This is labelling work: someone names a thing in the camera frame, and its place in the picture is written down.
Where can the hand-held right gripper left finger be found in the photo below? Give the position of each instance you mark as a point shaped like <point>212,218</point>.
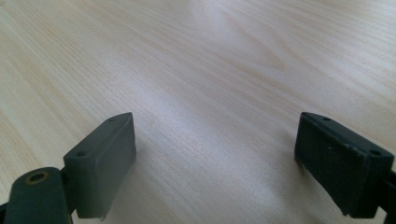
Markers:
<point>99,168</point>

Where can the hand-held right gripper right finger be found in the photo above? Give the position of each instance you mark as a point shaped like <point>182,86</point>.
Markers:
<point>339,168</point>

